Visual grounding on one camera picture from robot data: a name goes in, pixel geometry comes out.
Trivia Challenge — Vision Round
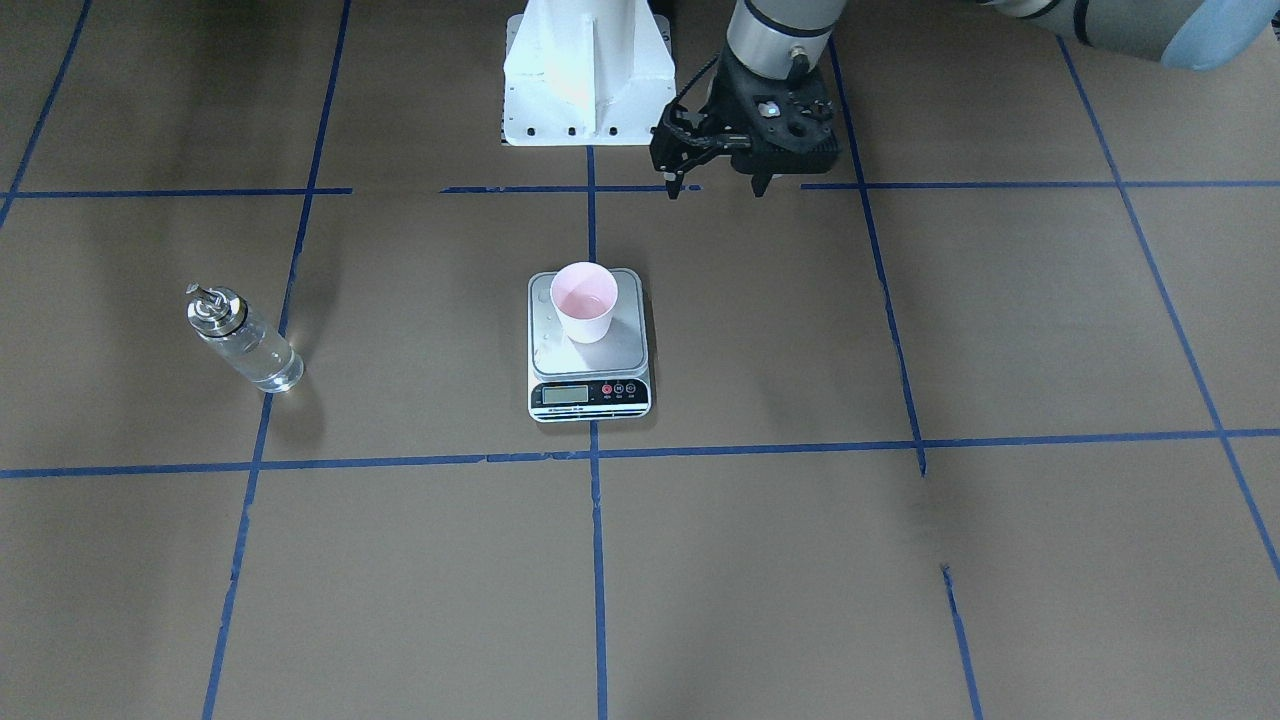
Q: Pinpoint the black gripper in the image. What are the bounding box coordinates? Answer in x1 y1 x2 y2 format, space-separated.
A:
650 50 838 200

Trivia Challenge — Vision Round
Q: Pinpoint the glass sauce bottle steel cap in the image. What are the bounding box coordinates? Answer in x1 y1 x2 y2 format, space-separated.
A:
186 283 305 395

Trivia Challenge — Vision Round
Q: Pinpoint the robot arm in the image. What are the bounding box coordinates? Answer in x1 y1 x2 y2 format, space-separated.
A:
648 1 1277 201

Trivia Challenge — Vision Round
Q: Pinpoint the digital kitchen scale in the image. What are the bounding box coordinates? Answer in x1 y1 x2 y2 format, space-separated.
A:
526 268 654 423

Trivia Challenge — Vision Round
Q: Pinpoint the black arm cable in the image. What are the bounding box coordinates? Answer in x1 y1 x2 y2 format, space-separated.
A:
660 55 723 126

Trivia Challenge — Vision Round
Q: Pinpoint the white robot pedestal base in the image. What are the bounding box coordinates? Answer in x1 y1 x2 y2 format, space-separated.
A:
500 1 676 147

